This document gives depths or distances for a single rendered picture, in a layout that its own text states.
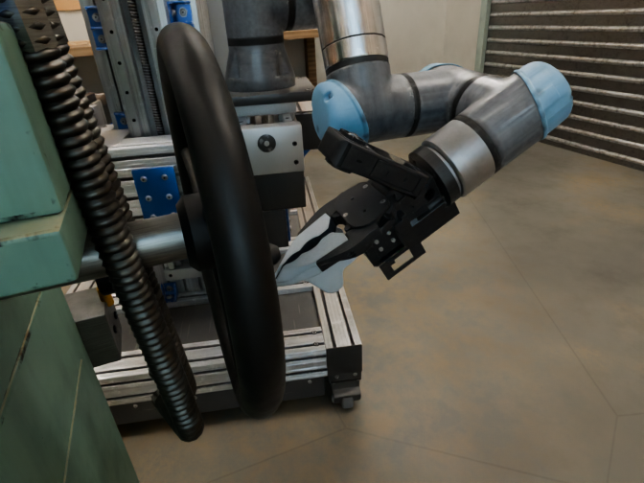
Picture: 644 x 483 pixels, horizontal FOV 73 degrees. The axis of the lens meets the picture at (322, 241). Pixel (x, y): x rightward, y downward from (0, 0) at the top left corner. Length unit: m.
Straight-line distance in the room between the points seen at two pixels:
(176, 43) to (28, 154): 0.09
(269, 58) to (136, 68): 0.32
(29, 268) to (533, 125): 0.44
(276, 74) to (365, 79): 0.46
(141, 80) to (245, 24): 0.30
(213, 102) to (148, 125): 0.89
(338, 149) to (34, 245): 0.25
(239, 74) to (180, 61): 0.72
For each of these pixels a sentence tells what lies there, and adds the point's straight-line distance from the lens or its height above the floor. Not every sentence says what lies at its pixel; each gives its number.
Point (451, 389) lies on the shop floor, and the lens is 1.34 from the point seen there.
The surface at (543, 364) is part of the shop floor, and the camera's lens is 1.48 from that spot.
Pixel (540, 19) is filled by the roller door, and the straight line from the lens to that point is 3.72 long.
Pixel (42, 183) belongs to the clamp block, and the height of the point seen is 0.89.
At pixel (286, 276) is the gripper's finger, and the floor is 0.72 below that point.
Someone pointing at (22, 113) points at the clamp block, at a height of 0.92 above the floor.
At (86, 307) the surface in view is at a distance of 0.67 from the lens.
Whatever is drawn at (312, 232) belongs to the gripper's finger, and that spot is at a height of 0.75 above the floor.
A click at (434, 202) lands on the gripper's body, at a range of 0.49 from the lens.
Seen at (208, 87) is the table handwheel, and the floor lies 0.93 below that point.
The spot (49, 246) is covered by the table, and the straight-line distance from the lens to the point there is 0.25.
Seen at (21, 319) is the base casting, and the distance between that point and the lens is 0.48.
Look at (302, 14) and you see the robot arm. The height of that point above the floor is 0.95.
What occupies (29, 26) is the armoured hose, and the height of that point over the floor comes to 0.96.
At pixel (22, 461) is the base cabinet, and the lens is 0.43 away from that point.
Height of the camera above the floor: 0.96
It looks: 28 degrees down
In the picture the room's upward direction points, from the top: 3 degrees counter-clockwise
